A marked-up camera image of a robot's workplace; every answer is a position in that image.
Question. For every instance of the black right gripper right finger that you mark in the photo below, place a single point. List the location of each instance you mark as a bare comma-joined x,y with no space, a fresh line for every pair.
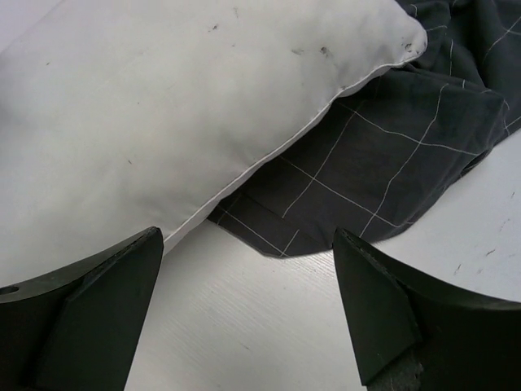
412,331

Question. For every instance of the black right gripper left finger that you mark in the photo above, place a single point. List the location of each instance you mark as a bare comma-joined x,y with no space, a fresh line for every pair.
78,327

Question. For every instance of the dark grey checked pillowcase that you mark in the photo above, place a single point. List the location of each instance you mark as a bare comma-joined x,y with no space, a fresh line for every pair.
379,159

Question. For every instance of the white pillow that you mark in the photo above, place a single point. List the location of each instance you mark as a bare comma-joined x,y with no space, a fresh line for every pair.
121,115

